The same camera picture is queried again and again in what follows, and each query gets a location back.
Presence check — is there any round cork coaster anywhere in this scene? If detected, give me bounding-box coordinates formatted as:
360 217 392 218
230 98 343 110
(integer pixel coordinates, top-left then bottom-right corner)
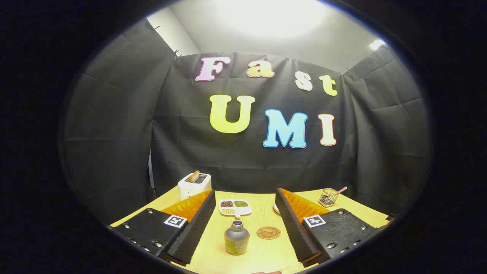
256 226 281 240

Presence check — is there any silver bottle with green label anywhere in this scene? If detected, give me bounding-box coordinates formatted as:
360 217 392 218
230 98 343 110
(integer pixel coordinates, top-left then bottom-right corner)
224 220 250 256

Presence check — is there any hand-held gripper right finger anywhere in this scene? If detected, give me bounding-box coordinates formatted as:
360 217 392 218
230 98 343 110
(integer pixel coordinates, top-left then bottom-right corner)
275 187 392 268

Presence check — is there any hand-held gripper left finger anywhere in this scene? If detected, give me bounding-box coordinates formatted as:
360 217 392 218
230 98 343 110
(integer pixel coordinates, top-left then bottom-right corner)
110 189 216 267

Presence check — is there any white toaster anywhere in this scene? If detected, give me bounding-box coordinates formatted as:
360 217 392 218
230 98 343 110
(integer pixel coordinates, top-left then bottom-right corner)
178 172 212 201

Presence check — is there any white divided dish with beans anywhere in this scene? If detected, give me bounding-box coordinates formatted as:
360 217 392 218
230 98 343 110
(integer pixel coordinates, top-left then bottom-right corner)
218 199 252 218

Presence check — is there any wooden table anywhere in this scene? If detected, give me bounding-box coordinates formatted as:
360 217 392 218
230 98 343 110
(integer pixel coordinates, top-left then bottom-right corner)
110 186 390 274

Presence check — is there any wire mesh holder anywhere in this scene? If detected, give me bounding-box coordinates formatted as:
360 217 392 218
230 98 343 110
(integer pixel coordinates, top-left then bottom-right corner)
319 188 339 207

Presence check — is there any black backdrop cloth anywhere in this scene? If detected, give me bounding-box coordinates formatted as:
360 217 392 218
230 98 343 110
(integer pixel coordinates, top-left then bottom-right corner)
59 17 432 225

